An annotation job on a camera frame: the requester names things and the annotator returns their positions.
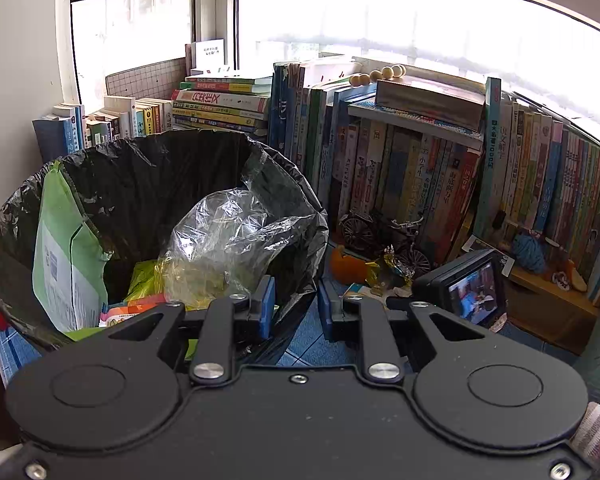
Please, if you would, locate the stack of flat books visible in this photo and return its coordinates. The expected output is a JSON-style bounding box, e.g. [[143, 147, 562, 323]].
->
[[171, 74, 273, 135]]

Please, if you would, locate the bin with black liner bag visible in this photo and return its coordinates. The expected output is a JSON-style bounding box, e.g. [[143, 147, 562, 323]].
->
[[0, 130, 331, 366]]

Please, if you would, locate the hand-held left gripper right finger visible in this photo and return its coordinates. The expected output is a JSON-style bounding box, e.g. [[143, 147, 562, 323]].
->
[[317, 280, 488, 386]]

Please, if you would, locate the white grid board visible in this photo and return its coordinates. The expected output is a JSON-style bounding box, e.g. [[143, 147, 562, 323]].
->
[[105, 56, 188, 106]]

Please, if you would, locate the small blue red packet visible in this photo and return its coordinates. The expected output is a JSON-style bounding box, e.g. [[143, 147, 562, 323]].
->
[[342, 282, 383, 301]]

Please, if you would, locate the white printed card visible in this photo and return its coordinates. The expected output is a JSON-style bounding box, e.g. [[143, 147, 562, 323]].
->
[[194, 39, 227, 70]]

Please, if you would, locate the thick grey book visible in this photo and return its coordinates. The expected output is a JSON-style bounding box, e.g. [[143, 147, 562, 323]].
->
[[374, 76, 487, 133]]

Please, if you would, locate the model bicycle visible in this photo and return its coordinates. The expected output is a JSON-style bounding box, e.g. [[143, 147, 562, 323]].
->
[[337, 210, 433, 278]]

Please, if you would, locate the yellow-green wrapper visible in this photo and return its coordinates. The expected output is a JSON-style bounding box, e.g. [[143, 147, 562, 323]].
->
[[125, 257, 181, 306]]

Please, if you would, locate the long row of upright books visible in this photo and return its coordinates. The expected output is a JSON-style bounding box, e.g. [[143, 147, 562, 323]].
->
[[269, 57, 600, 311]]

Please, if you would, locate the string of wooden beads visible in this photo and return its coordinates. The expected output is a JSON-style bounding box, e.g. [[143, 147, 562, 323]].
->
[[349, 65, 407, 87]]

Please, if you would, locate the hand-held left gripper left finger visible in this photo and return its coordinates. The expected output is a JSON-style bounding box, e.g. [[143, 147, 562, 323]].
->
[[107, 275, 277, 386]]

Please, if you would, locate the blue mat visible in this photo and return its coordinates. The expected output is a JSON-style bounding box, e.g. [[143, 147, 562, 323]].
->
[[0, 280, 581, 386]]

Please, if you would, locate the orange snack packet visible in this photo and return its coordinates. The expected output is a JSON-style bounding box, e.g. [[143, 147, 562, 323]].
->
[[98, 294, 173, 328]]

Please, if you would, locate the green white mailer bag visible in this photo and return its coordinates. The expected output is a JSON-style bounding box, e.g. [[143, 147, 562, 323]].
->
[[32, 160, 113, 333]]

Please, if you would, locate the blue yarn ball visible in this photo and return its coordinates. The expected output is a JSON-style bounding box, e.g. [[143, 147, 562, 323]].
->
[[510, 230, 548, 273]]

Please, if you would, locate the short row of small books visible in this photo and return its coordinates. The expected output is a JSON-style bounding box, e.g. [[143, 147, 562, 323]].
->
[[32, 96, 175, 156]]

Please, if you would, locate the small orange white toy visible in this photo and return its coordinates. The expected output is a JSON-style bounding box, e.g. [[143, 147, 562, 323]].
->
[[550, 259, 588, 293]]

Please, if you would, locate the clear plastic bag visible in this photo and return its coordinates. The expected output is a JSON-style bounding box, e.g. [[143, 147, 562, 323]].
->
[[157, 187, 326, 311]]

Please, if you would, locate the wooden shelf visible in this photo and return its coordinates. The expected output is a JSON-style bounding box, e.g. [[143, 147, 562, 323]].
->
[[450, 230, 600, 356]]

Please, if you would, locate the gold silver foil wrapper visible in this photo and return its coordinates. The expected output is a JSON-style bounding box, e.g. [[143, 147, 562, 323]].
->
[[382, 245, 417, 283]]

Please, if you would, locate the white window frame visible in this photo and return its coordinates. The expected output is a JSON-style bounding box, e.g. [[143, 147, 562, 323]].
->
[[55, 0, 600, 136]]

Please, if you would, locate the large orange peel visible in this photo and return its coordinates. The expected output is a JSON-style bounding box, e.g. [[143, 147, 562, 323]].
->
[[329, 245, 376, 286]]

